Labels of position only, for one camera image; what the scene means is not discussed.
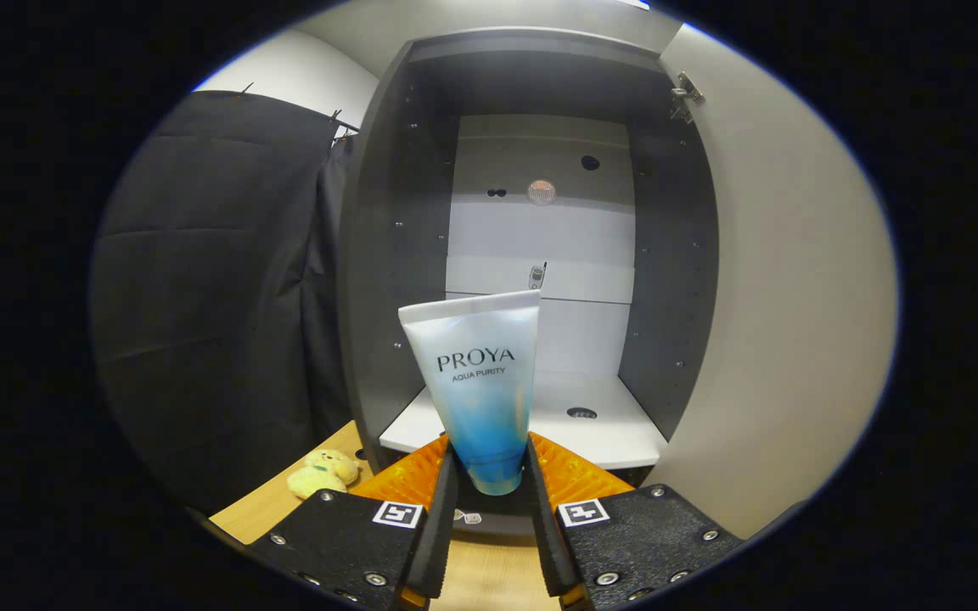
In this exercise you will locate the dark grey cabinet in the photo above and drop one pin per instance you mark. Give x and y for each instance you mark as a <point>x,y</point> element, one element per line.
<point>387,255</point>

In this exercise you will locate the ceiling light panel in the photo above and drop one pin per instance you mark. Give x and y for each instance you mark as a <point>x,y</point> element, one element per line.
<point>633,3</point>

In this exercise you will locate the yellow plush toy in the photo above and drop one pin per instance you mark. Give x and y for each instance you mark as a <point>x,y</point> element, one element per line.
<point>319,475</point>

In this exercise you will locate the white blue cosmetic tube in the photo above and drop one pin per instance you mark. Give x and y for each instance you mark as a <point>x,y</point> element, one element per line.
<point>476,390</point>

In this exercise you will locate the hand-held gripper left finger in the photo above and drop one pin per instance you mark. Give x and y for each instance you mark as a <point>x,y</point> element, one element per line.
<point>434,543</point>

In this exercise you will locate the metal door hinge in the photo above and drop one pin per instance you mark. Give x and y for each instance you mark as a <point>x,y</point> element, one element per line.
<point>686,93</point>

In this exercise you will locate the black backdrop cloth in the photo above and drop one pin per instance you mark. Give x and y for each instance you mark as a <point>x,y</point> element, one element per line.
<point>200,297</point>

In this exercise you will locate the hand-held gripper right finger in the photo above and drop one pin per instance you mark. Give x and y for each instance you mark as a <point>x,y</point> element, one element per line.
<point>553,552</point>

